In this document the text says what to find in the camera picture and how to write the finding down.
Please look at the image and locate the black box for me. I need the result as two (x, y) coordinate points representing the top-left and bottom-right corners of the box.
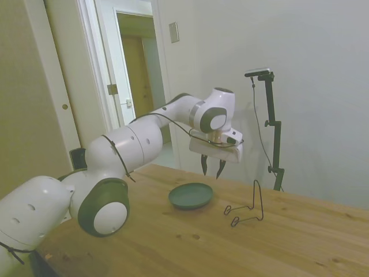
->
(70, 147), (88, 171)

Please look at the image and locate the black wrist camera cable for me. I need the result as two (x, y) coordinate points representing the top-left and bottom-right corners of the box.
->
(132, 113), (245, 149)

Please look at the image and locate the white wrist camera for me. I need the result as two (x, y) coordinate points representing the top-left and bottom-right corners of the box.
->
(221, 129), (244, 145)

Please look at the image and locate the green plate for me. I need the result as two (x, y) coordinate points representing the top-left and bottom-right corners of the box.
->
(168, 182), (214, 211)

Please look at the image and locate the brown wooden door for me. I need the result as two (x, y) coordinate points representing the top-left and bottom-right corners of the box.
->
(121, 33), (155, 119)

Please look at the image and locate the grey wall switch plate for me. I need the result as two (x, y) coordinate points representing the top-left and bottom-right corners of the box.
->
(168, 21), (180, 44)

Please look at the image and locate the beige door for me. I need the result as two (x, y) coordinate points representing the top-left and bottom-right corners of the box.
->
(44, 0), (112, 151)

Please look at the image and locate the white door frame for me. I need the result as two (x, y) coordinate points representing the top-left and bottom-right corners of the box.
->
(93, 0), (181, 170)

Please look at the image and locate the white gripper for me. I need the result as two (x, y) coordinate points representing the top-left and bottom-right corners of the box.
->
(189, 130), (244, 181)

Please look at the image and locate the grey exterior camera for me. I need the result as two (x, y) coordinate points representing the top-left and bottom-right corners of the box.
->
(244, 67), (273, 78)

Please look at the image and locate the black wire plate stand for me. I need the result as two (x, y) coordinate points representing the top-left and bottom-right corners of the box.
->
(224, 179), (265, 228)

